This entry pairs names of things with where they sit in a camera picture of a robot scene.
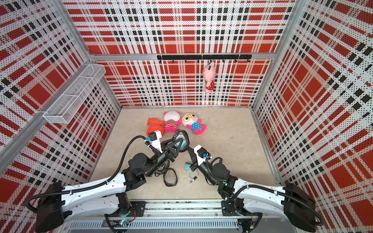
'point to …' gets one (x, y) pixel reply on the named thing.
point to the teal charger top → (184, 144)
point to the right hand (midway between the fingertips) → (190, 147)
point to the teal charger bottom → (186, 166)
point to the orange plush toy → (154, 124)
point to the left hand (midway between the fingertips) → (183, 138)
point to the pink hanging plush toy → (209, 72)
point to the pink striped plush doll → (172, 119)
